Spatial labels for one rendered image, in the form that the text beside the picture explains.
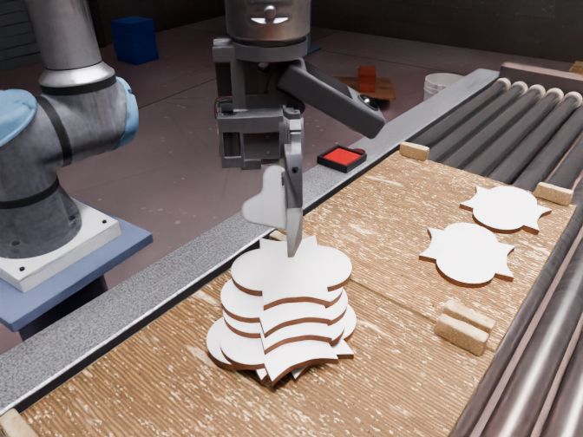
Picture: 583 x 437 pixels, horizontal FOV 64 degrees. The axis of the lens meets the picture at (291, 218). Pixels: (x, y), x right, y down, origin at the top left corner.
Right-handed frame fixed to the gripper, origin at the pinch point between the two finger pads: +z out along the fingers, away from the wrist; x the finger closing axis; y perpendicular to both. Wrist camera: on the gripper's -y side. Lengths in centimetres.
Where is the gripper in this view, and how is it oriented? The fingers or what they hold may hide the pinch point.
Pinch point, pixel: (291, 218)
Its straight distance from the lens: 54.3
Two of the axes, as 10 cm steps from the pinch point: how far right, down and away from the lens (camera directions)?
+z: 0.0, 8.3, 5.6
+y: -10.0, 0.5, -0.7
